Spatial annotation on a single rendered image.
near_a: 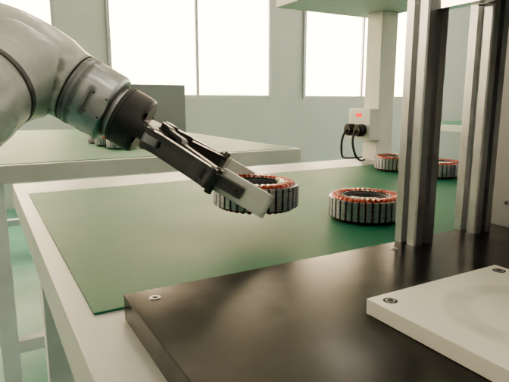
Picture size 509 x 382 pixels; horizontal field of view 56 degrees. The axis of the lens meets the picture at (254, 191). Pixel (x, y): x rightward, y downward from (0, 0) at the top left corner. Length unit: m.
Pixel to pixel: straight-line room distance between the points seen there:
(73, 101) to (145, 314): 0.32
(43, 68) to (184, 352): 0.39
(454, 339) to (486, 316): 0.05
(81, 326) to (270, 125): 5.11
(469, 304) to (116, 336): 0.26
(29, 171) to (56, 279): 1.01
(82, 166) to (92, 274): 1.03
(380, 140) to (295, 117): 4.24
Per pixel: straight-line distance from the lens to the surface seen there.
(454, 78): 7.52
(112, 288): 0.48
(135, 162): 1.57
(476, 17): 0.62
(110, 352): 0.37
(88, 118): 0.61
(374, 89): 1.43
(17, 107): 0.57
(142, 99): 0.61
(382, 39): 1.43
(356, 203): 0.69
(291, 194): 0.60
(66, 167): 1.53
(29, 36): 0.63
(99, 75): 0.62
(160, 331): 0.34
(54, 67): 0.61
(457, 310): 0.36
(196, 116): 5.04
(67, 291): 0.49
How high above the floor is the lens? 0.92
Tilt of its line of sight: 10 degrees down
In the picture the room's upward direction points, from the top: straight up
